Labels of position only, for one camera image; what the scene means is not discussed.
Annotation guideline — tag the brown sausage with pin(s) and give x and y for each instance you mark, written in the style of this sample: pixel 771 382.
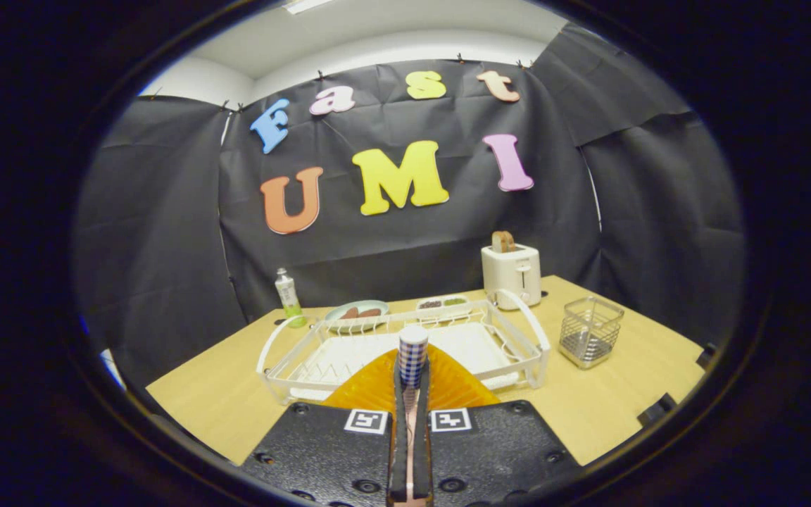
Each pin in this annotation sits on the brown sausage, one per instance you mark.
pixel 362 313

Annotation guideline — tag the pale green plate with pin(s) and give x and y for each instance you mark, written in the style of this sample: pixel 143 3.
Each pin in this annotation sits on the pale green plate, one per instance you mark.
pixel 335 317

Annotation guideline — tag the clear bottle with green liquid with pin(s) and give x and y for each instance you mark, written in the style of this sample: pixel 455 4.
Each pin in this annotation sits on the clear bottle with green liquid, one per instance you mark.
pixel 286 292

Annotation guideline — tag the white divided snack dish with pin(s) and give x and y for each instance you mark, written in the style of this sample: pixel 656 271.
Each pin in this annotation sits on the white divided snack dish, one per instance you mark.
pixel 443 305

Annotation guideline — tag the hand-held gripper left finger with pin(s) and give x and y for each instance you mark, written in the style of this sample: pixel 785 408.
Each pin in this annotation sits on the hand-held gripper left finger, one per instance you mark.
pixel 321 451

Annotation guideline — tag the white toaster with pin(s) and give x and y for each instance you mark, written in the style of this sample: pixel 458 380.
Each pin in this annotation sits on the white toaster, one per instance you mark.
pixel 511 278

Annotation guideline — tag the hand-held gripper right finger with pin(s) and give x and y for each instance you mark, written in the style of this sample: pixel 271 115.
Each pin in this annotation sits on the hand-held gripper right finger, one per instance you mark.
pixel 497 451

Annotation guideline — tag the brown toast slice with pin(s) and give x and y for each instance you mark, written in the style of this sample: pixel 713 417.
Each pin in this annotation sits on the brown toast slice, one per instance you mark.
pixel 503 241

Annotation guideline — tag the ceiling light panel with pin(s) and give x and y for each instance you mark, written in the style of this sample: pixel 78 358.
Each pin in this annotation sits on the ceiling light panel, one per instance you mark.
pixel 307 5

